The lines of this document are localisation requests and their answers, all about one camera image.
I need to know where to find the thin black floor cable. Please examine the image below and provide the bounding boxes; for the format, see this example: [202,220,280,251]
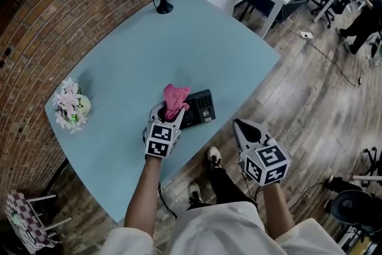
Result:
[286,182,326,214]

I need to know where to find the black power cable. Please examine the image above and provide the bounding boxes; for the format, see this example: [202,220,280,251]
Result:
[279,20,363,88]

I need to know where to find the light blue table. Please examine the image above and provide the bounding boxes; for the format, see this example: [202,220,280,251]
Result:
[44,0,282,223]

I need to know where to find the pink flowers in vase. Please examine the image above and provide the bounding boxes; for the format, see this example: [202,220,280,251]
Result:
[52,77,92,134]

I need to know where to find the checkered chair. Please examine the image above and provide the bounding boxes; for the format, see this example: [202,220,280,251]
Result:
[5,189,73,255]

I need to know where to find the person's left shoe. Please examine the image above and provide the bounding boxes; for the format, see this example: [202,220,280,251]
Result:
[187,182,204,204]

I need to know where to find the pink cloth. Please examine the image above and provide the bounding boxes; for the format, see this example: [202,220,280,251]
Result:
[163,83,192,122]

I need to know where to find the person's shoe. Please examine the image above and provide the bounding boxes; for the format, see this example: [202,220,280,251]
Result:
[187,182,204,204]
[206,146,223,171]

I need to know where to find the person's left forearm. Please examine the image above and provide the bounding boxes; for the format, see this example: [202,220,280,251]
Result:
[123,155,164,239]

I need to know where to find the person's white shirt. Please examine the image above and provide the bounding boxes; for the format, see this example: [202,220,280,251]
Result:
[99,201,347,255]

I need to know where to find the person's black trousers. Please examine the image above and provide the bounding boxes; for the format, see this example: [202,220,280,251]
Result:
[186,165,259,211]

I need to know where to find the person's right shoe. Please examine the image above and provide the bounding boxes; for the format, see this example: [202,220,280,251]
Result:
[206,146,223,171]

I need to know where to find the black chair base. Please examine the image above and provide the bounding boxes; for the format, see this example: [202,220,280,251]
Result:
[357,147,382,177]

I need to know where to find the black shell chair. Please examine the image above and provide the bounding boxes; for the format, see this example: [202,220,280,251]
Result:
[323,175,382,235]

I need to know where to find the person's right forearm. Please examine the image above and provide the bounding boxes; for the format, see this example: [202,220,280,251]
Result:
[261,182,297,242]

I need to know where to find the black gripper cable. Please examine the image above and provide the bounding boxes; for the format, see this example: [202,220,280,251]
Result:
[238,152,264,207]
[157,181,179,220]

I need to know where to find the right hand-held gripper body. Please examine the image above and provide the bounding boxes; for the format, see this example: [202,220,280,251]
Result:
[240,138,292,188]

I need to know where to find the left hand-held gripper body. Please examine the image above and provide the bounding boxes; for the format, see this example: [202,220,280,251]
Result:
[144,119,183,159]

